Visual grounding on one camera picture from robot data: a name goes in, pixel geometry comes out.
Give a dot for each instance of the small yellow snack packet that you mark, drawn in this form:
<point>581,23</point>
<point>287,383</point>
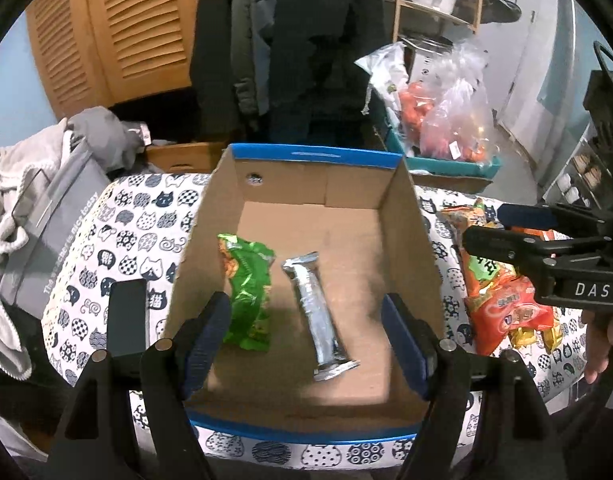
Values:
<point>551,336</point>

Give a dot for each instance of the teal rimmed cardboard box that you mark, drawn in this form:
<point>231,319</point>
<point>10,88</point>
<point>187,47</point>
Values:
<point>451,166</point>

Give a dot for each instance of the dark grey garment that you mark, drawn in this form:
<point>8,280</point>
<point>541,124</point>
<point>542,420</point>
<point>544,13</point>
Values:
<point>106,135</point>

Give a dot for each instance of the orange red snack packet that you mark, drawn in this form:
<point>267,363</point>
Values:
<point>511,310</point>

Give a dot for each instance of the white plastic bag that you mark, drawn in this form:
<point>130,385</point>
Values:
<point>386,72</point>

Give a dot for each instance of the blue rimmed cardboard box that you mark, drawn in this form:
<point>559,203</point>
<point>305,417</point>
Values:
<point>356,260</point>

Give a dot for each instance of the green and orange snack packet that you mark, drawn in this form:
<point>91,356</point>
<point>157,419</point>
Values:
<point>486,270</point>

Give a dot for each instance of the wooden louvred door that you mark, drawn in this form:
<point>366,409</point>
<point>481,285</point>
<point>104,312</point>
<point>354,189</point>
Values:
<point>111,25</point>

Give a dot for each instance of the cat print cloth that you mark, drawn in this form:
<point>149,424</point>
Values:
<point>136,240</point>

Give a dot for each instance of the grey hanging jacket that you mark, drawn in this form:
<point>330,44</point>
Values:
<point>254,50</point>

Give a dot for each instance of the silver snack bar packet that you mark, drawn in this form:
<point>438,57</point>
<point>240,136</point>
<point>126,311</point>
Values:
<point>317,310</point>

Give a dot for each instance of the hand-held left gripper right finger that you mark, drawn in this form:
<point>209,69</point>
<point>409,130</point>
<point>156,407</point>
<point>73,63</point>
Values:
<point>402,342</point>

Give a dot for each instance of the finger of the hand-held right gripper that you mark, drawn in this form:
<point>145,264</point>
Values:
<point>523,216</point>
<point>496,247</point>

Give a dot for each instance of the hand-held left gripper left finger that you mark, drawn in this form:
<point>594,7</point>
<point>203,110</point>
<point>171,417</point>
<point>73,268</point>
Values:
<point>206,342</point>

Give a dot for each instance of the black hanging coat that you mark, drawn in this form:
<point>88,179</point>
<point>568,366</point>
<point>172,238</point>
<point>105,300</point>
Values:
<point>326,50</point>

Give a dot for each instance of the small brown cardboard box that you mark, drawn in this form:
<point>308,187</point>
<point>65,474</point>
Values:
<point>186,157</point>

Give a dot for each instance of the person's right hand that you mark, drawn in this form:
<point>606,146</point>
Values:
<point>597,347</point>

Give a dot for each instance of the light grey hoodie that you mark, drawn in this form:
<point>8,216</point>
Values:
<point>16,180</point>

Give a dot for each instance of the grey bag with white lettering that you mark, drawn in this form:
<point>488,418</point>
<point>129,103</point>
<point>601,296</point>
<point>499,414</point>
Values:
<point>61,210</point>

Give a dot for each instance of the clear bag of tomatoes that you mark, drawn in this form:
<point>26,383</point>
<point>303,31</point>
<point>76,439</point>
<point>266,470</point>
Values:
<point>416,107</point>

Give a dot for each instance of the white shelf unit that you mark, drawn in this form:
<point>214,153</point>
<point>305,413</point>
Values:
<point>568,182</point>

